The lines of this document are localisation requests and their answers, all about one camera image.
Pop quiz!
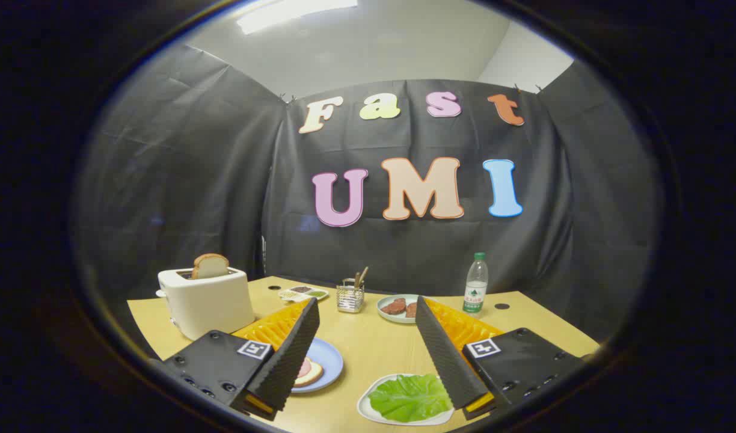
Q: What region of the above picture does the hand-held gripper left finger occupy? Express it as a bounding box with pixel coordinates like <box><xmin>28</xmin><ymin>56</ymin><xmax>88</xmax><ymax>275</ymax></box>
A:
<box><xmin>162</xmin><ymin>296</ymin><xmax>320</xmax><ymax>422</ymax></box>

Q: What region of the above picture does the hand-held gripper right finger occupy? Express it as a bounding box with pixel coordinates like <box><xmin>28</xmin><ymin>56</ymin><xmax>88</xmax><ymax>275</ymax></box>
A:
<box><xmin>415</xmin><ymin>295</ymin><xmax>587</xmax><ymax>420</ymax></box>

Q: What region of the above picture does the green lettuce leaf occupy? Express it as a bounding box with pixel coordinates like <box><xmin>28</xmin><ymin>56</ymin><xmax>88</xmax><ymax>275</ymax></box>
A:
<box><xmin>368</xmin><ymin>374</ymin><xmax>454</xmax><ymax>423</ymax></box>

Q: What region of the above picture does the bread slice with ham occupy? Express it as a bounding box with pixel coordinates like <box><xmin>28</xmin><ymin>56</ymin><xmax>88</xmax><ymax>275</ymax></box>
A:
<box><xmin>293</xmin><ymin>358</ymin><xmax>325</xmax><ymax>387</ymax></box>

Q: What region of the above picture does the blue plate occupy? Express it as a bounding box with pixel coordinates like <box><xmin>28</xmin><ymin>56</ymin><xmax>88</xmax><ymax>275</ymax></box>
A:
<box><xmin>291</xmin><ymin>337</ymin><xmax>344</xmax><ymax>393</ymax></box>

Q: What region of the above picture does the small white sauce tray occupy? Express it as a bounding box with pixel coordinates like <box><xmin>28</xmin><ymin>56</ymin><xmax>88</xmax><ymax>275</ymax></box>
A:
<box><xmin>278</xmin><ymin>286</ymin><xmax>330</xmax><ymax>302</ymax></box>

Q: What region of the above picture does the clear plastic water bottle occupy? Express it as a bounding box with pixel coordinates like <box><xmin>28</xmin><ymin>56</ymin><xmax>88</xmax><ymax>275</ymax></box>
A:
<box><xmin>463</xmin><ymin>252</ymin><xmax>489</xmax><ymax>318</ymax></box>

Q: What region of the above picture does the pale green plate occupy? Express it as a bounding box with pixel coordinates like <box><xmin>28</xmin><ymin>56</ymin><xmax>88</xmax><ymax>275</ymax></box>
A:
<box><xmin>377</xmin><ymin>294</ymin><xmax>420</xmax><ymax>325</ymax></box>

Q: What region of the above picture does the white plate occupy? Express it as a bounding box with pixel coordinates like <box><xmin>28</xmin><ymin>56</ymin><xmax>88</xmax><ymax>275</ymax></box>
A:
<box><xmin>357</xmin><ymin>373</ymin><xmax>455</xmax><ymax>426</ymax></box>

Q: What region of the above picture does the white toaster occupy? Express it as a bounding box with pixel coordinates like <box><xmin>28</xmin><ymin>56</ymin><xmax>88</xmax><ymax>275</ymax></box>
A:
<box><xmin>156</xmin><ymin>268</ymin><xmax>256</xmax><ymax>342</ymax></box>

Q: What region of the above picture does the toasted bread slice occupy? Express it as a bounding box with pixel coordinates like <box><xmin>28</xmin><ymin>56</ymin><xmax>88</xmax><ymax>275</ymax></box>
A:
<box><xmin>191</xmin><ymin>253</ymin><xmax>230</xmax><ymax>280</ymax></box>

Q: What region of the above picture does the black backdrop cloth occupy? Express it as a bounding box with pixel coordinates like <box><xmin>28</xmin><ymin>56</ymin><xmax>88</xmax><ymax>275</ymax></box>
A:
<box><xmin>73</xmin><ymin>43</ymin><xmax>663</xmax><ymax>355</ymax></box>

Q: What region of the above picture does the wire mesh utensil holder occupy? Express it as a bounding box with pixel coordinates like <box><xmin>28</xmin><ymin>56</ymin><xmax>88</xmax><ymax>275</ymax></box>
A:
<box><xmin>337</xmin><ymin>278</ymin><xmax>365</xmax><ymax>313</ymax></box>

